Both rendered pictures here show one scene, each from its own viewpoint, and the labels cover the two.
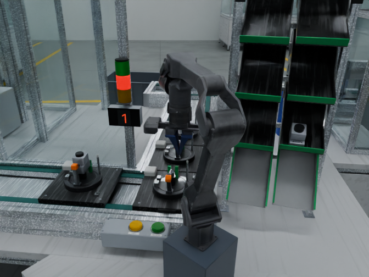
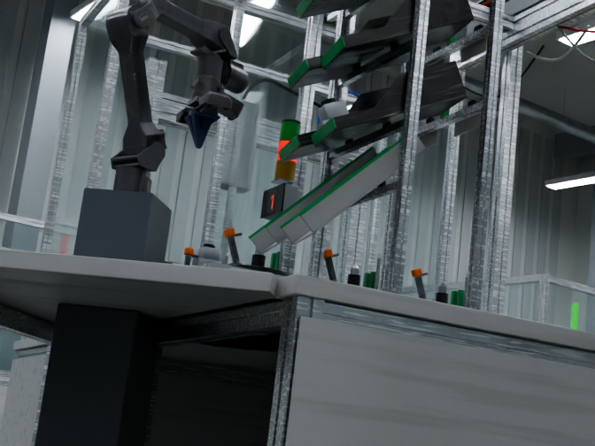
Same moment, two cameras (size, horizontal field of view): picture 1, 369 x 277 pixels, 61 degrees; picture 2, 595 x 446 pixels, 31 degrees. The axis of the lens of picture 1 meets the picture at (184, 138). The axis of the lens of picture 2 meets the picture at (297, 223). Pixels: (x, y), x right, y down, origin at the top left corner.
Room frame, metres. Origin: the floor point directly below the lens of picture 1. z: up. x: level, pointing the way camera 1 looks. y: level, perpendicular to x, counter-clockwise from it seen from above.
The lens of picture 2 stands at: (-0.12, -1.99, 0.60)
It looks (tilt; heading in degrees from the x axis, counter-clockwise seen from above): 13 degrees up; 60
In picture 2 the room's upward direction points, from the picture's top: 7 degrees clockwise
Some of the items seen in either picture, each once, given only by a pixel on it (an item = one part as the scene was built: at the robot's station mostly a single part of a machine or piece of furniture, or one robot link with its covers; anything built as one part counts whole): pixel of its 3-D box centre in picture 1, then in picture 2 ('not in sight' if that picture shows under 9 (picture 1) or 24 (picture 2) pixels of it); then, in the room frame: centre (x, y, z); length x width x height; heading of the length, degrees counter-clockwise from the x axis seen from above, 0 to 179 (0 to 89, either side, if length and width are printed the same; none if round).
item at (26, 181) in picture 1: (97, 192); not in sight; (1.04, 0.34, 0.91); 0.84 x 0.28 x 0.10; 85
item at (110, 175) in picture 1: (83, 183); not in sight; (1.02, 0.38, 0.96); 0.24 x 0.24 x 0.02; 85
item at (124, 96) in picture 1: (124, 94); (285, 172); (1.12, 0.22, 1.29); 0.05 x 0.05 x 0.05
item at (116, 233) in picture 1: (136, 234); not in sight; (0.78, 0.15, 0.93); 0.21 x 0.07 x 0.06; 85
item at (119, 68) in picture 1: (122, 67); (289, 134); (1.12, 0.22, 1.39); 0.05 x 0.05 x 0.05
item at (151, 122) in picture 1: (179, 116); (204, 97); (0.78, 0.01, 1.33); 0.19 x 0.06 x 0.08; 85
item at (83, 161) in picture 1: (81, 160); (211, 258); (1.03, 0.38, 1.06); 0.08 x 0.04 x 0.07; 175
